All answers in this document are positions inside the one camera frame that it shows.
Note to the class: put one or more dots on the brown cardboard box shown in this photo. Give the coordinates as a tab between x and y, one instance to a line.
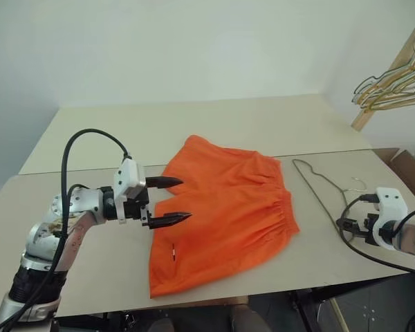
409	173

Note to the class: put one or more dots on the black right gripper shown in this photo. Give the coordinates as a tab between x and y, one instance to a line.
370	228

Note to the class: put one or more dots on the thin wooden stick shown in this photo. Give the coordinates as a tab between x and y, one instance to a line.
339	316

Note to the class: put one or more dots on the wooden hanger rack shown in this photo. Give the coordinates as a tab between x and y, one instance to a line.
399	58

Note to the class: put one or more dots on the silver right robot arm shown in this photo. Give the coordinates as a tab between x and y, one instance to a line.
413	238

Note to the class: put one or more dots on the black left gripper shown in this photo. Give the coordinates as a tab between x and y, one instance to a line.
136	207

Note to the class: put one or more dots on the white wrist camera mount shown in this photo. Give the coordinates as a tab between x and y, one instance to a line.
128	176
390	204

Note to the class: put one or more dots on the orange shorts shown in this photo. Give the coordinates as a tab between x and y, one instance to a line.
228	214

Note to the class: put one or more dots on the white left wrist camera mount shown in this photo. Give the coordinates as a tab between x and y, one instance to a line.
128	176

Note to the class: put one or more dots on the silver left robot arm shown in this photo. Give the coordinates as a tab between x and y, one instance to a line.
41	238

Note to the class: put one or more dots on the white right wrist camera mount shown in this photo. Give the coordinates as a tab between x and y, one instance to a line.
390	204

